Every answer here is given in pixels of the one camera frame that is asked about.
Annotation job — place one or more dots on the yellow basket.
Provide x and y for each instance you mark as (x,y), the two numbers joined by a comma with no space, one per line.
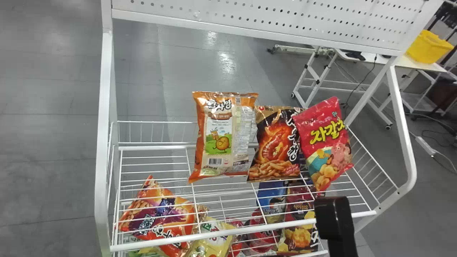
(426,46)

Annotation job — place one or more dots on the black snack packet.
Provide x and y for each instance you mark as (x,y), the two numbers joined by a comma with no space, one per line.
(276,146)

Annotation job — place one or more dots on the blue snack packet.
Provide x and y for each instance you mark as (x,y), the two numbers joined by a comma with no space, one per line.
(272,200)

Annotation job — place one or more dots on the red and white snack packet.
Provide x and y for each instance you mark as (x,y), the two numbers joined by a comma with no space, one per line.
(255,233)

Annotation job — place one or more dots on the orange and purple snack packet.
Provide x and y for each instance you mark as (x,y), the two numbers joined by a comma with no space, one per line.
(157,214)

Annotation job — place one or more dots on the yellow snack packet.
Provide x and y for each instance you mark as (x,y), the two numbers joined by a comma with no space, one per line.
(214,242)

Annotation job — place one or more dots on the dark red snack packet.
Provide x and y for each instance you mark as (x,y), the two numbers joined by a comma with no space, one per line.
(298,235)

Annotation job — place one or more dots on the white side table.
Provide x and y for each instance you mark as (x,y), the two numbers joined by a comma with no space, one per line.
(414,63)

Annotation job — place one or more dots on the white power strip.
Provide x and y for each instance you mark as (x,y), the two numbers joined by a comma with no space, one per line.
(425,146)

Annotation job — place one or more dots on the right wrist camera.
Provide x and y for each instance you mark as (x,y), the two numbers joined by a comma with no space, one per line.
(334,217)

